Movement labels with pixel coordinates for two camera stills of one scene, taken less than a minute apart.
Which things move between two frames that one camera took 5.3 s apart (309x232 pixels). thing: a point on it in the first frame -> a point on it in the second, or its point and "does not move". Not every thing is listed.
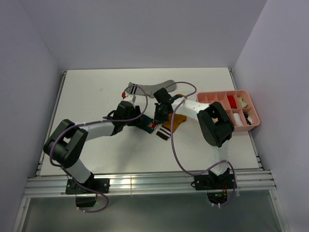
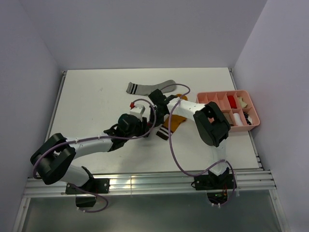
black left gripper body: x=134 y=112 -> x=139 y=130
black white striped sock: x=248 y=119 does not move
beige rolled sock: x=243 y=104 does not move
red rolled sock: x=232 y=102 does not move
